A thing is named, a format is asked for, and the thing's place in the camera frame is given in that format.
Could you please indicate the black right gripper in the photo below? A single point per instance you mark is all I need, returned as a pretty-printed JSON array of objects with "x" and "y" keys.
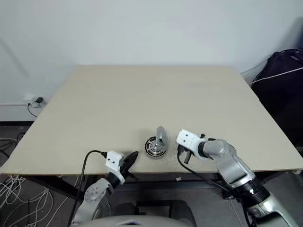
[{"x": 183, "y": 151}]

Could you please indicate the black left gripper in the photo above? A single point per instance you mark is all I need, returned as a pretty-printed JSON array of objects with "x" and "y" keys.
[{"x": 127, "y": 175}]

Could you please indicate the motor housing with copper windings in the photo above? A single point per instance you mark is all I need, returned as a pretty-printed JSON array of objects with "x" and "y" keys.
[{"x": 148, "y": 149}]

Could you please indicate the round silver motor lid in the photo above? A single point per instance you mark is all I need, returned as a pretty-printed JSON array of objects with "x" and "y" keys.
[{"x": 161, "y": 135}]

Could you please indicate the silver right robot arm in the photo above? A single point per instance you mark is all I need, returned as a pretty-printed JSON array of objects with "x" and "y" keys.
[{"x": 236, "y": 165}]

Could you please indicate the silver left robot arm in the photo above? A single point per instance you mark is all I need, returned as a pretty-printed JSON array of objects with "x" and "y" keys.
[{"x": 94, "y": 194}]

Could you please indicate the small white tag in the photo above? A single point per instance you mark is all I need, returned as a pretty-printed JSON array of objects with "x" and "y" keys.
[{"x": 178, "y": 179}]

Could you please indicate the dark rounded shape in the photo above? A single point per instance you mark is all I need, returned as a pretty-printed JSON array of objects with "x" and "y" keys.
[{"x": 124, "y": 208}]

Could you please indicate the silver robot torso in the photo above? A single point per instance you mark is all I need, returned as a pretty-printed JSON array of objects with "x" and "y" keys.
[{"x": 132, "y": 218}]

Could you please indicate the black bag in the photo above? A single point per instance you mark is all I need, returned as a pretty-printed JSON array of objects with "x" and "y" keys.
[{"x": 279, "y": 99}]

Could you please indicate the white table foot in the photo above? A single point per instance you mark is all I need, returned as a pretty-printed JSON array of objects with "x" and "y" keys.
[{"x": 297, "y": 171}]

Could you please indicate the black power adapter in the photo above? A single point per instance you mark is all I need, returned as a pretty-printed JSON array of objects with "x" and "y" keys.
[{"x": 39, "y": 99}]

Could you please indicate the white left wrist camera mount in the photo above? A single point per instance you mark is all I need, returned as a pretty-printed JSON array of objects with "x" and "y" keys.
[{"x": 114, "y": 163}]

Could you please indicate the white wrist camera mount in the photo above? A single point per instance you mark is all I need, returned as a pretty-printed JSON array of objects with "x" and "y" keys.
[
  {"x": 188, "y": 140},
  {"x": 114, "y": 163}
]

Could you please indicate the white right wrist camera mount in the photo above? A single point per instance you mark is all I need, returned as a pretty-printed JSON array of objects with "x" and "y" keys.
[{"x": 188, "y": 140}]

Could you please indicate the black metal table frame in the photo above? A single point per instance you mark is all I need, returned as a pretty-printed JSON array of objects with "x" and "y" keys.
[{"x": 59, "y": 184}]

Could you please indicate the white wall socket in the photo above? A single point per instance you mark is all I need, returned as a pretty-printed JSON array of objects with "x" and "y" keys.
[{"x": 33, "y": 100}]

